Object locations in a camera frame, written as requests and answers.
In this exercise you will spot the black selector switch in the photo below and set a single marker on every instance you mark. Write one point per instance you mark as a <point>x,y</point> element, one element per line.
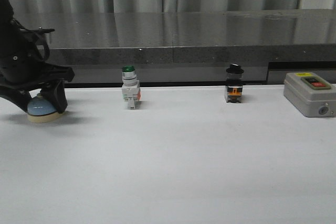
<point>234,83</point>

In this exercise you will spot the blue and cream call bell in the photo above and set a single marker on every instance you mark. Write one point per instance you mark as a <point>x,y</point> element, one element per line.
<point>40,110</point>

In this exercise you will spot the grey push button box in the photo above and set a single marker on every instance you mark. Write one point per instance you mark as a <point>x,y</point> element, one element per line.
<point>313,96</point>

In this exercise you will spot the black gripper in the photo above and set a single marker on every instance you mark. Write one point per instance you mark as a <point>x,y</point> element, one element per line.
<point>20,72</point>

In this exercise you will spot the grey stone counter ledge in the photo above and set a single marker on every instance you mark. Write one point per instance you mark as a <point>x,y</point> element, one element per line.
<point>173,49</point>

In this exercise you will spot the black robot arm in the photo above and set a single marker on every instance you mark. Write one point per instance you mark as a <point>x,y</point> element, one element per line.
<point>9,25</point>

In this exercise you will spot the green pushbutton switch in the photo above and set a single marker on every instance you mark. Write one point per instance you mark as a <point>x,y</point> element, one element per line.
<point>131,86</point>

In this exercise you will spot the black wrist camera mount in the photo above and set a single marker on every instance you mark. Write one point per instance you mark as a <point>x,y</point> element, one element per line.
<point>36,37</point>

